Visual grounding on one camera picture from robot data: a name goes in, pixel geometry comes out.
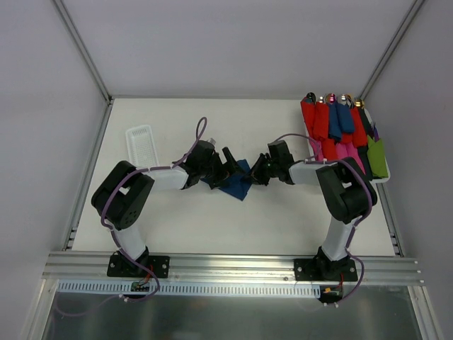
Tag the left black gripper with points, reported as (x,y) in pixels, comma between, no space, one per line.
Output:
(219,170)

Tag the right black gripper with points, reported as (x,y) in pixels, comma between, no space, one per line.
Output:
(264,170)

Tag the dark blue paper napkin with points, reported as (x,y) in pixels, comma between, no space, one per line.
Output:
(238,189)

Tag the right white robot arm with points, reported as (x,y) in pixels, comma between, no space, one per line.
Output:
(347,193)

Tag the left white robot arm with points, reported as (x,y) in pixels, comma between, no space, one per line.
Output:
(121,197)

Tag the pink napkin roll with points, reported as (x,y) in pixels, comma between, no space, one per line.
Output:
(346,150)

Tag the green napkin roll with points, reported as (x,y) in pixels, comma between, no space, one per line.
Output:
(376,157)

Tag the small white plastic basket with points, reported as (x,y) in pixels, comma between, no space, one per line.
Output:
(141,148)

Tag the large white plastic basket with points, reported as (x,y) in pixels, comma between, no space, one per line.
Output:
(327,149)

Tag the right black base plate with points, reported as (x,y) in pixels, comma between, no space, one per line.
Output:
(325,270)

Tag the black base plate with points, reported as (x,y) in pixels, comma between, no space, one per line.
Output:
(120,267)
(325,270)

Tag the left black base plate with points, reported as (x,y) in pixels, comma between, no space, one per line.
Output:
(120,267)

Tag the aluminium mounting rail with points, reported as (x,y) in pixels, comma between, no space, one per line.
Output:
(213,268)

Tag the white slotted cable duct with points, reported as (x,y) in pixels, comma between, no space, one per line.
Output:
(124,287)

